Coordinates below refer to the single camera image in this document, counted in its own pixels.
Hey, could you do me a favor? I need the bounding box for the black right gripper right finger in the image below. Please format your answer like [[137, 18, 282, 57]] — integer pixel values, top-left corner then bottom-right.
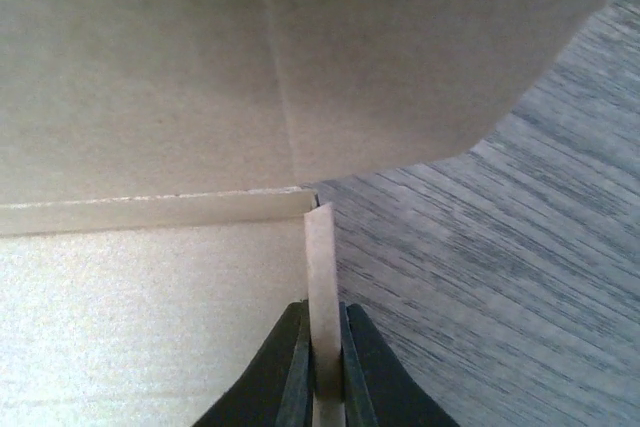
[[340, 303, 458, 427]]

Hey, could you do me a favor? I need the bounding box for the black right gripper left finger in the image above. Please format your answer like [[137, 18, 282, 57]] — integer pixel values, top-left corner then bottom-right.
[[195, 301, 313, 427]]

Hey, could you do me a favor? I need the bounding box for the cardboard box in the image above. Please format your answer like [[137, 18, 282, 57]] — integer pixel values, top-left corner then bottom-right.
[[1, 0, 639, 426]]

